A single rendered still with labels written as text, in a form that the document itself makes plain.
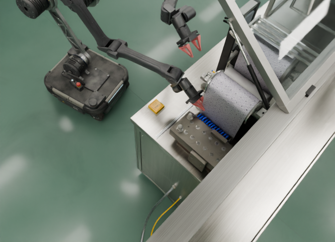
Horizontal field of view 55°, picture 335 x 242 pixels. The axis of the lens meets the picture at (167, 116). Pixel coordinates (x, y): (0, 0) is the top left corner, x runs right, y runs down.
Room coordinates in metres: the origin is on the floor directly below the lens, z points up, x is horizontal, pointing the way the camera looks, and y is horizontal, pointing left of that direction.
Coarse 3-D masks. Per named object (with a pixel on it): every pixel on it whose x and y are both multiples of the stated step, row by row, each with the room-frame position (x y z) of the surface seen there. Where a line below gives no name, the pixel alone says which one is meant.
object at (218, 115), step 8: (208, 104) 0.88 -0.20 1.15; (216, 104) 0.86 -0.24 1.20; (200, 112) 0.90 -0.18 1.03; (208, 112) 0.87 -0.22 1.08; (216, 112) 0.85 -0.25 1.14; (224, 112) 0.82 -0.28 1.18; (216, 120) 0.84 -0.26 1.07; (224, 120) 0.81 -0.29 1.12; (232, 120) 0.79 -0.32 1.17; (224, 128) 0.80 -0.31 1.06; (232, 128) 0.78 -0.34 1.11; (232, 136) 0.77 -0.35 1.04
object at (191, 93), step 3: (192, 87) 0.97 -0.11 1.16; (189, 90) 0.95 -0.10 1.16; (192, 90) 0.95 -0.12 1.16; (195, 90) 0.96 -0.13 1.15; (201, 90) 0.97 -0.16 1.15; (186, 93) 0.94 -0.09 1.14; (189, 93) 0.94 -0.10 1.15; (192, 93) 0.94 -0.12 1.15; (195, 93) 0.94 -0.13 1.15; (198, 93) 0.94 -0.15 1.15; (189, 96) 0.93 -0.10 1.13; (192, 96) 0.93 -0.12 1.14; (195, 96) 0.92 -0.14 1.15; (189, 99) 0.92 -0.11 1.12; (192, 99) 0.90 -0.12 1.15; (186, 102) 0.91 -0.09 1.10
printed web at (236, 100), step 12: (240, 60) 1.08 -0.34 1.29; (240, 72) 1.07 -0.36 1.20; (216, 84) 0.91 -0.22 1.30; (228, 84) 0.90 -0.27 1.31; (264, 84) 0.98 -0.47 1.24; (216, 96) 0.87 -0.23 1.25; (228, 96) 0.85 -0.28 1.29; (240, 96) 0.84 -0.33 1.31; (252, 96) 0.85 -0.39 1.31; (228, 108) 0.82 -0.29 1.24; (240, 108) 0.80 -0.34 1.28; (240, 120) 0.77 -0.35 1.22
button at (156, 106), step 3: (156, 99) 1.02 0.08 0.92; (153, 102) 0.99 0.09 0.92; (156, 102) 0.99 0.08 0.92; (159, 102) 1.00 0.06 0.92; (150, 105) 0.97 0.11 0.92; (153, 105) 0.97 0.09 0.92; (156, 105) 0.97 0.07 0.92; (159, 105) 0.98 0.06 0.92; (162, 105) 0.98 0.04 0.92; (150, 108) 0.96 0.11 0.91; (153, 108) 0.95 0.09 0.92; (156, 108) 0.95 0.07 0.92; (159, 108) 0.96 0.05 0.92; (162, 108) 0.97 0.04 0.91; (153, 111) 0.94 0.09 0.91; (156, 111) 0.93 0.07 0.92; (159, 111) 0.95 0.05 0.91
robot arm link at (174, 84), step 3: (180, 69) 1.04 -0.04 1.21; (183, 72) 1.03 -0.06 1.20; (180, 75) 1.02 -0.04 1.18; (168, 78) 0.98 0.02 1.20; (171, 78) 0.98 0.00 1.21; (180, 78) 0.99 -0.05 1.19; (168, 81) 0.97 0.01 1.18; (171, 81) 0.97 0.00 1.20; (174, 81) 0.97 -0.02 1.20; (177, 81) 0.97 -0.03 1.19; (171, 84) 0.97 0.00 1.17; (174, 84) 0.97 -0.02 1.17; (171, 87) 1.01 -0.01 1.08; (174, 87) 0.99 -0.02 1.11; (177, 87) 0.98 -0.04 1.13; (174, 90) 0.99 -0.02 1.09; (177, 90) 0.98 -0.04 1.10; (180, 90) 0.97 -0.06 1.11
